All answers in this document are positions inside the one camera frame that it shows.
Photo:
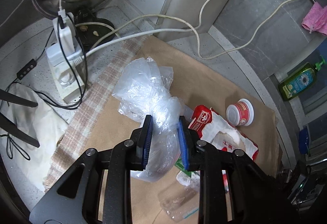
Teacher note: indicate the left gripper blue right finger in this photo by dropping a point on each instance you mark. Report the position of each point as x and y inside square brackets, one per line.
[191, 158]

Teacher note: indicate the white cloth bag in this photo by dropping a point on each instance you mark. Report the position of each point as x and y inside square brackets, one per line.
[41, 123]

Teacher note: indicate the red white plastic cup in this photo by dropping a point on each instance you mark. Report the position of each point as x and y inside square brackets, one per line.
[240, 113]

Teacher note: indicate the tan cloth mat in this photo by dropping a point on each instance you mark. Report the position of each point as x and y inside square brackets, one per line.
[195, 84]

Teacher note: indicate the white power strip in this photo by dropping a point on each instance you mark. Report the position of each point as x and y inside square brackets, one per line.
[64, 56]

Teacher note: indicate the clear plastic bag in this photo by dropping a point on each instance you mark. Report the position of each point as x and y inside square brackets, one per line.
[144, 89]

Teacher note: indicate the black inline cable remote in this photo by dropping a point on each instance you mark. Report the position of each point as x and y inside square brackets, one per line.
[26, 69]

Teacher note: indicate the green dish soap bottle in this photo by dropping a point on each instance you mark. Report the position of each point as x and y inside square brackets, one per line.
[300, 80]

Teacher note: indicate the pink rag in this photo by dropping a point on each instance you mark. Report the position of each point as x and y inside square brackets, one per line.
[315, 20]

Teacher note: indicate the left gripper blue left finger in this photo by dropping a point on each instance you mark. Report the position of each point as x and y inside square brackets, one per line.
[142, 142]

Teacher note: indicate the plaid checkered cloth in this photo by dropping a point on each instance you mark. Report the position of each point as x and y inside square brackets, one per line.
[73, 142]

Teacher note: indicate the red white paper food bag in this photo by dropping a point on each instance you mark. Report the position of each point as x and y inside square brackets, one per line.
[213, 128]

